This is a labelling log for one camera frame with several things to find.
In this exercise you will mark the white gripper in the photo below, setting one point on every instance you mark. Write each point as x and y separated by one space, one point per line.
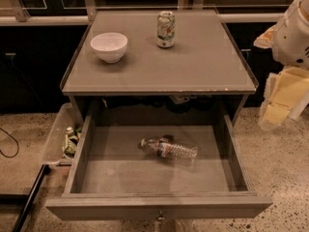
292 40

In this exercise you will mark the clear plastic water bottle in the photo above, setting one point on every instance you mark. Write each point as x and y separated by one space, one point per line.
168 149

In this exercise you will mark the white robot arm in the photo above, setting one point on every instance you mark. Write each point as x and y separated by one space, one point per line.
286 92

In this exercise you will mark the grey cabinet counter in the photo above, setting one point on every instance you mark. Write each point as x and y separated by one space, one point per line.
203 61

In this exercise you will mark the small metal drawer knob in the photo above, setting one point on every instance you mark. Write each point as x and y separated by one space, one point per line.
160 217

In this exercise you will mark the grey open top drawer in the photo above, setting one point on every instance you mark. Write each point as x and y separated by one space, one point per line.
111 177

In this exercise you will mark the small bottle in bin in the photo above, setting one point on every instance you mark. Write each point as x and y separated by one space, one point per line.
70 142

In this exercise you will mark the green white soda can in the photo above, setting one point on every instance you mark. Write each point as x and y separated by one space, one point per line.
165 29

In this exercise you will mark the white ceramic bowl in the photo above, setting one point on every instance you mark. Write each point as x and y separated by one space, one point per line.
109 47

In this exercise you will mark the clear plastic storage bin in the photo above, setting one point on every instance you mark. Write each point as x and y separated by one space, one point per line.
53 154

